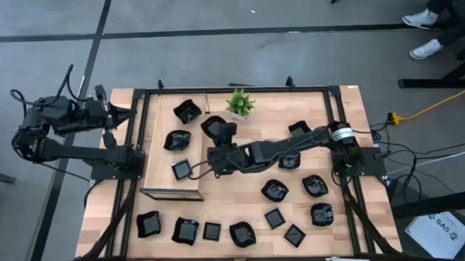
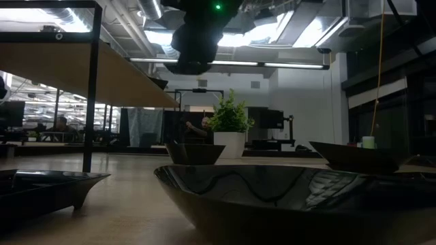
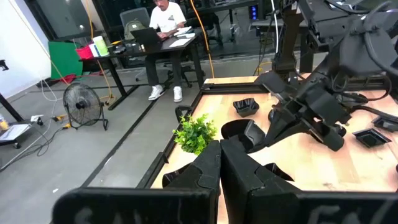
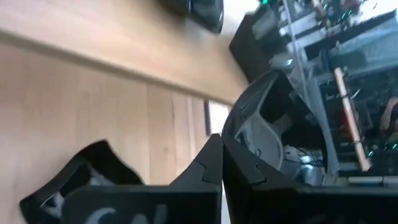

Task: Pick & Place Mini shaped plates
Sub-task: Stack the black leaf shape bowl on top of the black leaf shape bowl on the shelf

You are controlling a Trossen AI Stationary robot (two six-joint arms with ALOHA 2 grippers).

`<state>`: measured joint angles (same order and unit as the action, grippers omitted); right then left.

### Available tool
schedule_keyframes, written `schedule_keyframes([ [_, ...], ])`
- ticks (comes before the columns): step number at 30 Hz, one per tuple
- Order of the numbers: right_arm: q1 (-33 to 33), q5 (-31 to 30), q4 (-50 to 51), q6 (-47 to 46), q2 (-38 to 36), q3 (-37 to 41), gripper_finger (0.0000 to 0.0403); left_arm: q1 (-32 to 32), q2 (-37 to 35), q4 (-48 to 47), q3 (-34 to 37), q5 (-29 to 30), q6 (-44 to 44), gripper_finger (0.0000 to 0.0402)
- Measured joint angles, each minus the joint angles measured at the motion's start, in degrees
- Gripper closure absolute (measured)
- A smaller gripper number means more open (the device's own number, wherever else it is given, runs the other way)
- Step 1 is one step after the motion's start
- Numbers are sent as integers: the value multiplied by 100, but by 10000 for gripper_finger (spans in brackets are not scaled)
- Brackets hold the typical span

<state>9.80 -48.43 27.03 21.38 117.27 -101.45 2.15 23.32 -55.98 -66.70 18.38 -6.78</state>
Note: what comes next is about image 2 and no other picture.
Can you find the black square wavy mini bowl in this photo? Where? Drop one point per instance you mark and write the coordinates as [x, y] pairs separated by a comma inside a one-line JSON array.
[[194, 154], [158, 83]]

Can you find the black square mini plate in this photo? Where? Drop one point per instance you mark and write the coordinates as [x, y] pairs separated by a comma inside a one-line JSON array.
[[44, 190], [357, 158]]

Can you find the black rounded wavy mini bowl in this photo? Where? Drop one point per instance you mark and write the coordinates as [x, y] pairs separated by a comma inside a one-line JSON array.
[[272, 204]]

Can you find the long ceiling light bar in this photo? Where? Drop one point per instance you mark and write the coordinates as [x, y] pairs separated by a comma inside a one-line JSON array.
[[238, 63]]

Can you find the green plant white pot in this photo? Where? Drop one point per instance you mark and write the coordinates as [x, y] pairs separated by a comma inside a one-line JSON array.
[[230, 115]]

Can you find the person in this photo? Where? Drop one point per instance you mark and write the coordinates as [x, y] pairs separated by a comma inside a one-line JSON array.
[[200, 128], [63, 125]]

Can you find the grey fabric panel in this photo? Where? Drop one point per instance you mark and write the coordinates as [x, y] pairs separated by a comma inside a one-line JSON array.
[[144, 124]]

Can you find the black monitor on stand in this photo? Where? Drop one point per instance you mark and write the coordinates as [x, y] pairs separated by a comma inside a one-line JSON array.
[[270, 119]]

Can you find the red plastic box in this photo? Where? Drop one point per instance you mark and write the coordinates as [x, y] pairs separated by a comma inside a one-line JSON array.
[[351, 145]]

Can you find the black computer monitor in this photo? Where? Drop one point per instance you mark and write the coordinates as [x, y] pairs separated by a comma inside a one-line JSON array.
[[12, 114]]

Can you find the grey wall vent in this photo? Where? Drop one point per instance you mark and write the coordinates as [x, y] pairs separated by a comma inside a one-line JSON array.
[[255, 84], [202, 83]]

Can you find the black gantry frame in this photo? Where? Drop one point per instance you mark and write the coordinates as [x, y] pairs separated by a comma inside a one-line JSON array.
[[199, 90]]

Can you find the silver ceiling air duct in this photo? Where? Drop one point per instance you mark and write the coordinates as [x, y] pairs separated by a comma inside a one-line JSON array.
[[151, 8]]

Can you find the wooden shelf black metal frame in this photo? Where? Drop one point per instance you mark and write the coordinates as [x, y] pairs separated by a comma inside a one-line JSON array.
[[61, 68]]

